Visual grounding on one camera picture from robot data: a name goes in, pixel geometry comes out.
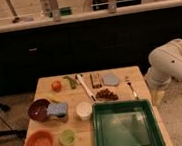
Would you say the blue sponge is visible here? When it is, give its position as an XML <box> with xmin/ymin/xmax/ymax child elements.
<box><xmin>47</xmin><ymin>102</ymin><xmax>69</xmax><ymax>117</ymax></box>

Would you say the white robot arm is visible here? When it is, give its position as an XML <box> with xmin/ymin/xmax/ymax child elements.
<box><xmin>145</xmin><ymin>39</ymin><xmax>182</xmax><ymax>90</ymax></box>

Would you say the dark maroon bowl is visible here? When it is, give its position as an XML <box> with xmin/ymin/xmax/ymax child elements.
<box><xmin>28</xmin><ymin>99</ymin><xmax>50</xmax><ymax>122</ymax></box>

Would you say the brown wooden block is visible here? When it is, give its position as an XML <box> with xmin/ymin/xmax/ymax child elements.
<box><xmin>90</xmin><ymin>73</ymin><xmax>102</xmax><ymax>88</ymax></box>

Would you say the green chili pepper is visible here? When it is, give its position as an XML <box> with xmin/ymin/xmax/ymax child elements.
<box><xmin>63</xmin><ymin>76</ymin><xmax>76</xmax><ymax>89</ymax></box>

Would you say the bunch of red grapes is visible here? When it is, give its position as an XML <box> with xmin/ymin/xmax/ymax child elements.
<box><xmin>95</xmin><ymin>89</ymin><xmax>118</xmax><ymax>101</ymax></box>

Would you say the red tomato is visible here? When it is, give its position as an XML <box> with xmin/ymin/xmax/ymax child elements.
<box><xmin>51</xmin><ymin>80</ymin><xmax>62</xmax><ymax>92</ymax></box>

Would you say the white cup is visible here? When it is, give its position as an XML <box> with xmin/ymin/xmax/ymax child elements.
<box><xmin>75</xmin><ymin>101</ymin><xmax>93</xmax><ymax>121</ymax></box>

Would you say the small dark metal cup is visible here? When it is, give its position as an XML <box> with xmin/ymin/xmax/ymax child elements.
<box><xmin>57</xmin><ymin>114</ymin><xmax>68</xmax><ymax>122</ymax></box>

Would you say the green plastic tray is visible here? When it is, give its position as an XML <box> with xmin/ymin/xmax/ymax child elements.
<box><xmin>92</xmin><ymin>99</ymin><xmax>166</xmax><ymax>146</ymax></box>

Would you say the green box on counter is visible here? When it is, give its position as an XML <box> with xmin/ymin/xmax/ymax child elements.
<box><xmin>59</xmin><ymin>7</ymin><xmax>73</xmax><ymax>16</ymax></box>

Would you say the small green cup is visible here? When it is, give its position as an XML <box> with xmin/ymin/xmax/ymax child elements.
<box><xmin>59</xmin><ymin>129</ymin><xmax>75</xmax><ymax>146</ymax></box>

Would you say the white handled knife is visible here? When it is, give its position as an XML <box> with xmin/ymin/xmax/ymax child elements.
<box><xmin>77</xmin><ymin>74</ymin><xmax>96</xmax><ymax>101</ymax></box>

